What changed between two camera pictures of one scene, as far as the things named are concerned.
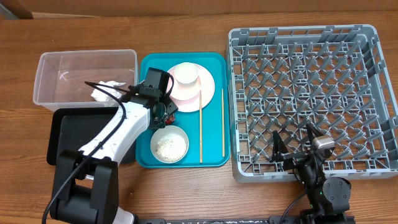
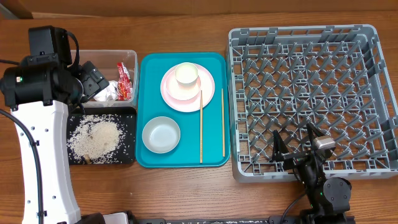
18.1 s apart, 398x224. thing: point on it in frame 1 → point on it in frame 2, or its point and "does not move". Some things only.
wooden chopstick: x=223 y=124 does not move
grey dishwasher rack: x=337 y=78 does not move
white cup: x=186 y=73 does not move
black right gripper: x=278 y=152 does not move
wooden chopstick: x=201 y=127 does not move
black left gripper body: x=168 y=107 → x=92 y=83
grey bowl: x=165 y=130 → x=161 y=134
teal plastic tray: x=208 y=130 does not move
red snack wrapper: x=168 y=122 → x=125 y=83
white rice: x=171 y=147 → x=95 y=138
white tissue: x=100 y=96 does not move
